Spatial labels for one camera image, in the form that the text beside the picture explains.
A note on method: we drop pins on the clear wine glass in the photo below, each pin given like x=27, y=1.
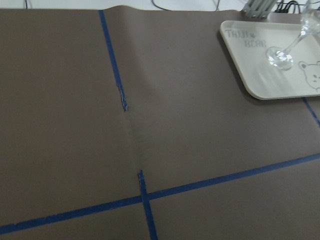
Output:
x=309, y=26

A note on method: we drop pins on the aluminium frame post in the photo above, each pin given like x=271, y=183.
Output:
x=258, y=9

